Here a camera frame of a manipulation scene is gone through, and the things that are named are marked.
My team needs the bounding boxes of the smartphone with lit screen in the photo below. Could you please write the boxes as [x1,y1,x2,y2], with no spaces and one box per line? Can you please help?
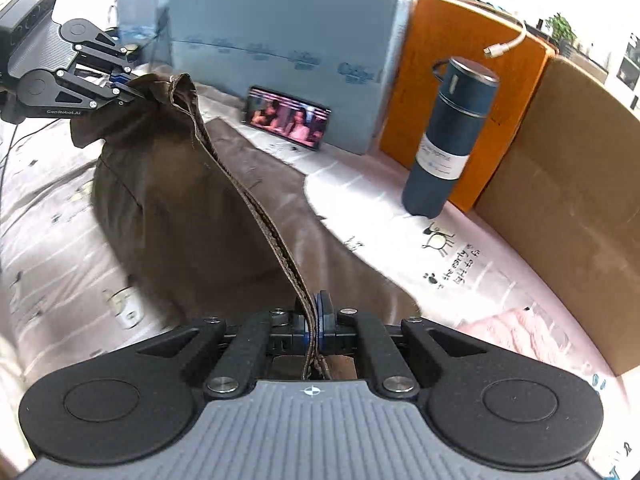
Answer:
[242,85,333,152]

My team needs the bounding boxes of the orange wooden board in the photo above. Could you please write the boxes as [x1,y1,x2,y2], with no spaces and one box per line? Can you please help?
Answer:
[378,0,559,214]

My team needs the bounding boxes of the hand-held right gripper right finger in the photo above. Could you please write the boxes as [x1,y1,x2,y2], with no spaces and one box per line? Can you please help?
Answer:
[315,291,490,400]

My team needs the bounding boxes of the dark blue thermos bottle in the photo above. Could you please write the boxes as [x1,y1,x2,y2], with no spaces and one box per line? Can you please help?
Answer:
[402,55,501,219]

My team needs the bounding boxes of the white charging cable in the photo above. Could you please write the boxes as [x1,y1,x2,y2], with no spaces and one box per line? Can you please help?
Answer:
[482,14,529,59]

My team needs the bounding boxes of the thin black cable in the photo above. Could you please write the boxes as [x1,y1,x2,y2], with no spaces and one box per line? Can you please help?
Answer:
[0,119,56,191]

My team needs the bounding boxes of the pink fluffy cloth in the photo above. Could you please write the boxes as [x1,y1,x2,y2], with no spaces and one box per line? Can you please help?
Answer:
[456,308,598,378]

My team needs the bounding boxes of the grey-blue foam board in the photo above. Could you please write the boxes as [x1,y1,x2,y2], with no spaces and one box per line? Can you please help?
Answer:
[115,0,419,156]

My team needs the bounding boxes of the green potted plant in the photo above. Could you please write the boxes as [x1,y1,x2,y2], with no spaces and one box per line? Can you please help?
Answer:
[544,12,579,45]

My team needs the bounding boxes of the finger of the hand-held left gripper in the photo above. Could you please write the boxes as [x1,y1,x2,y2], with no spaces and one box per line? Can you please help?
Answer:
[74,24,143,81]
[52,66,151,112]

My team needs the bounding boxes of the brown pants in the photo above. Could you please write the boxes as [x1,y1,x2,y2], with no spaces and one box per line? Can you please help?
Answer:
[70,72,422,382]

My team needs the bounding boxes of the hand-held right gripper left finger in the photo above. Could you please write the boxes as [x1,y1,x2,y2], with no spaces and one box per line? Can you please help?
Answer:
[131,309,314,402]

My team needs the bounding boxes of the brown cardboard panel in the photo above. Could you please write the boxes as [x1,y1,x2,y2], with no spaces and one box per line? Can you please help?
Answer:
[472,55,640,377]

